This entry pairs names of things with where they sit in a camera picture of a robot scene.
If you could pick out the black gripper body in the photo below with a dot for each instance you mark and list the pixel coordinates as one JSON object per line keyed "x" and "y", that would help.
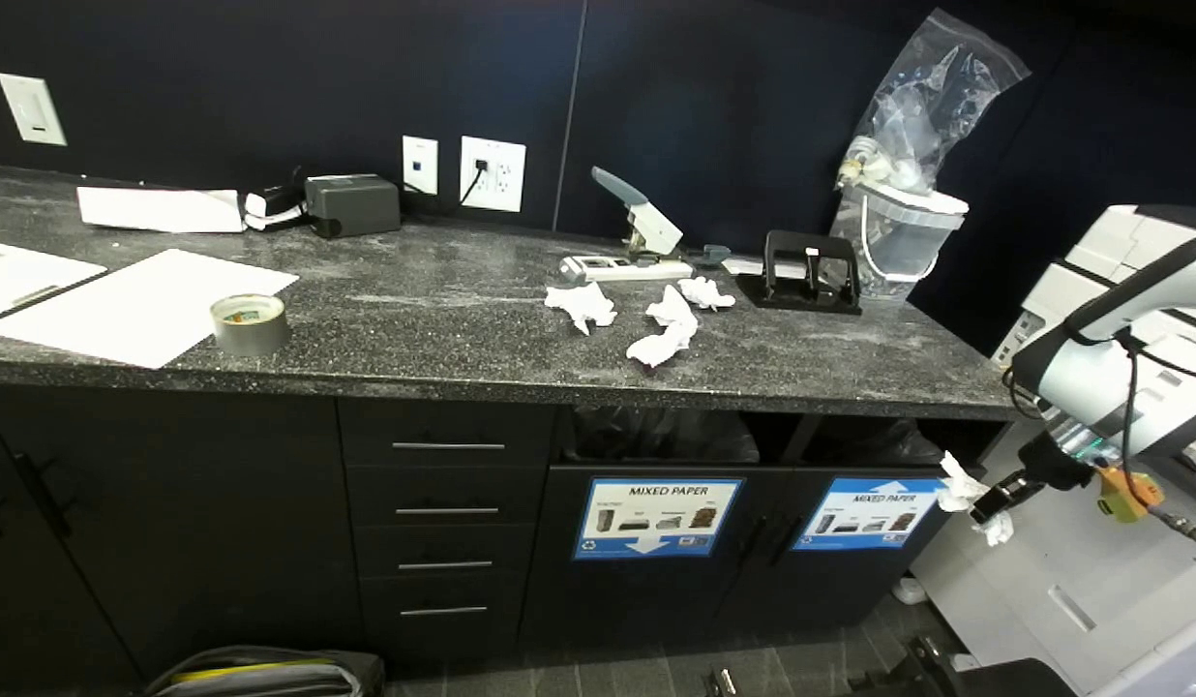
{"x": 1055, "y": 464}

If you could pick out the small white paper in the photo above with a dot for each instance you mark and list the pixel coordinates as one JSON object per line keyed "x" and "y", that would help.
{"x": 960, "y": 481}

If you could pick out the printed white paper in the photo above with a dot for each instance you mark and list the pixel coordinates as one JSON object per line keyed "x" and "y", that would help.
{"x": 704, "y": 292}

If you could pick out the black bin liner bag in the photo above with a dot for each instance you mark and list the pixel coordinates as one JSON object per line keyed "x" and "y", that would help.
{"x": 659, "y": 439}
{"x": 881, "y": 445}

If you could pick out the black recycling bin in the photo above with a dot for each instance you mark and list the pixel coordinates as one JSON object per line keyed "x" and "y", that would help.
{"x": 830, "y": 583}

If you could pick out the black tilt-out bin door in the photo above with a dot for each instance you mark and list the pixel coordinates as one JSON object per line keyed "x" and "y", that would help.
{"x": 659, "y": 594}

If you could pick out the small dark countertop object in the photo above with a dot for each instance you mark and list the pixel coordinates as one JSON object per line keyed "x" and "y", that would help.
{"x": 712, "y": 254}

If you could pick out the grey office printer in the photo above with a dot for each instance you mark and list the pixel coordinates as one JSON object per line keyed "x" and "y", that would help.
{"x": 1072, "y": 606}

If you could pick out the black floor object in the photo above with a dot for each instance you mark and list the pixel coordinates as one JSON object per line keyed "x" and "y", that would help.
{"x": 959, "y": 670}

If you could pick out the black counter cabinet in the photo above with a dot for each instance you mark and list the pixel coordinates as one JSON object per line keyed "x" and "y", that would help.
{"x": 782, "y": 439}

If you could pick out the clear plastic bucket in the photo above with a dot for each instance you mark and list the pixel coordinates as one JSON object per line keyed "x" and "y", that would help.
{"x": 899, "y": 239}

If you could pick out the small white slip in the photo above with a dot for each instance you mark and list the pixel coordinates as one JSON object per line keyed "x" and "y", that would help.
{"x": 741, "y": 267}

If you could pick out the mixed paper sign down arrow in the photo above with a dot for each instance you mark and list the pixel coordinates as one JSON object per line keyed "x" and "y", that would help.
{"x": 655, "y": 517}

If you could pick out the clear plastic bag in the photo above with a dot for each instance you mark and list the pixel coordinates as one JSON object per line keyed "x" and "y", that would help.
{"x": 939, "y": 89}

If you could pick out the black cabinet drawer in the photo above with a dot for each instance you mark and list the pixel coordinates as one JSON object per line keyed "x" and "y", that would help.
{"x": 446, "y": 489}
{"x": 443, "y": 634}
{"x": 446, "y": 424}
{"x": 443, "y": 547}

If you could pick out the wide white outlet plate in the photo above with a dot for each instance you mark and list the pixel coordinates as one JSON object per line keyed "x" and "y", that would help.
{"x": 504, "y": 178}

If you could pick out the black box device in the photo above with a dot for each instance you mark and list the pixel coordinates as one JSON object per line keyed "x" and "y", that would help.
{"x": 355, "y": 201}

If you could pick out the tape roll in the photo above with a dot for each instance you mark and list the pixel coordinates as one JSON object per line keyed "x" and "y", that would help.
{"x": 250, "y": 316}

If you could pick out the white black handheld device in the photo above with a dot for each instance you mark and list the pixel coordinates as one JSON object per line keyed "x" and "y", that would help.
{"x": 274, "y": 205}

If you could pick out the black cabinet door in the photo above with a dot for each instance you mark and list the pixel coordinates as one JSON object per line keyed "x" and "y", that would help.
{"x": 210, "y": 517}
{"x": 30, "y": 622}

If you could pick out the white folded paper stack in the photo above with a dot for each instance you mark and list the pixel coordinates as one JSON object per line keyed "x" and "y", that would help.
{"x": 161, "y": 210}

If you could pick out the large white paper sheet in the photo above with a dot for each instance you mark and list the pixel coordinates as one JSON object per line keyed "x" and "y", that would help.
{"x": 134, "y": 303}

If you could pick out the amber wrist camera box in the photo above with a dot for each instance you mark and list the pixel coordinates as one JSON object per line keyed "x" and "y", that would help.
{"x": 1126, "y": 493}

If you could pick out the small white wall plate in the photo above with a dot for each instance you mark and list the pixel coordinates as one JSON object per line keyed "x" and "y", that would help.
{"x": 418, "y": 164}

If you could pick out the white wall switch plate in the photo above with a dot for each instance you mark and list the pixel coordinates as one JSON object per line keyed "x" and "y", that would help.
{"x": 31, "y": 108}

